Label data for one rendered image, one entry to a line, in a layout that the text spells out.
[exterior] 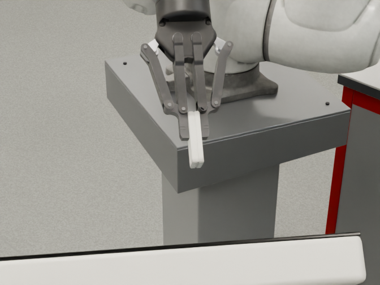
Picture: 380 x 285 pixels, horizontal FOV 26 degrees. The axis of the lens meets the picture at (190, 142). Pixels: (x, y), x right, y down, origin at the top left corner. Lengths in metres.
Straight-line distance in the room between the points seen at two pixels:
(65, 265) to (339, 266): 0.26
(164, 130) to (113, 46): 2.15
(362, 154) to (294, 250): 1.26
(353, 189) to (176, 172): 0.71
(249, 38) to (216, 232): 0.47
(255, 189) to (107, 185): 1.11
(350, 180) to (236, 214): 0.41
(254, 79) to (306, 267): 0.91
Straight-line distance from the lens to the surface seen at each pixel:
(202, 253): 0.80
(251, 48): 1.59
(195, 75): 1.10
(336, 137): 1.70
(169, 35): 1.12
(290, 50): 1.57
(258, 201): 1.83
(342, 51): 1.55
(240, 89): 1.66
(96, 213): 2.73
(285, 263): 0.81
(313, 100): 1.69
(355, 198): 2.14
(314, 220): 2.71
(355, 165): 2.09
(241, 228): 1.86
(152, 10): 1.34
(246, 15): 1.57
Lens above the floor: 1.73
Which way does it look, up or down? 35 degrees down
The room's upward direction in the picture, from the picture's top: straight up
